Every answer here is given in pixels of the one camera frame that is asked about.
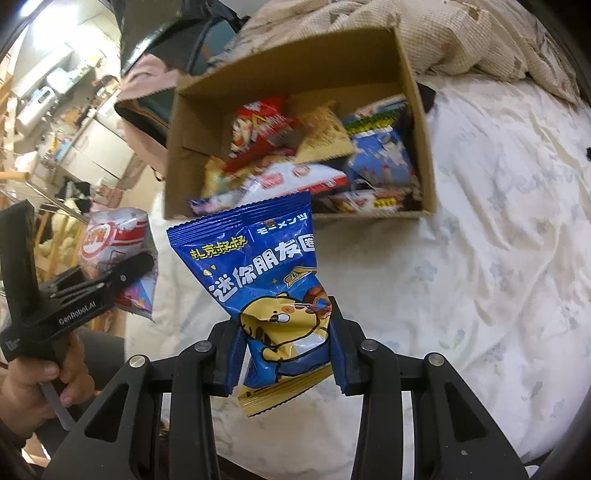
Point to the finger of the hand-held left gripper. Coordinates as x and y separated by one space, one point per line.
69 280
131 267

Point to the person's left hand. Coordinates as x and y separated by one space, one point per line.
23 397

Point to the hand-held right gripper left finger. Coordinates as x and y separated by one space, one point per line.
233 355

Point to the purple snack packet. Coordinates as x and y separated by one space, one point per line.
207 203

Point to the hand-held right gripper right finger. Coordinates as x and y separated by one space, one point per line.
339 364

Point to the white appliance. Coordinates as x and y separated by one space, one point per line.
34 99

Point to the white cabinet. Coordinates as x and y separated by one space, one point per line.
97 138

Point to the dark brown snack packet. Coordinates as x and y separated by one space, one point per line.
369 201

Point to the blue yellow cartoon snack packet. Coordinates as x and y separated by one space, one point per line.
258 277

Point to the white red-label snack packet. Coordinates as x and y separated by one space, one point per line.
295 177

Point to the teal panel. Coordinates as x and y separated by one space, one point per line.
224 44

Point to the white bed sheet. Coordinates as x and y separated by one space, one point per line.
461 277

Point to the blue flag-print snack packet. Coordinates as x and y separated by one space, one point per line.
383 157

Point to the checked beige duvet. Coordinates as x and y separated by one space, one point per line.
485 41

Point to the yellow plush toy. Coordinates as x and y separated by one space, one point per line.
60 230

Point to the brown cardboard box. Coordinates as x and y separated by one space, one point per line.
323 69

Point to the tan snack packet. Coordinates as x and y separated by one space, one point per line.
323 134

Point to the pink scalloped towel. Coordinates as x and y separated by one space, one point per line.
152 78

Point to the red white striped snack packet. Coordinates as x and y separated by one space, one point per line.
115 235

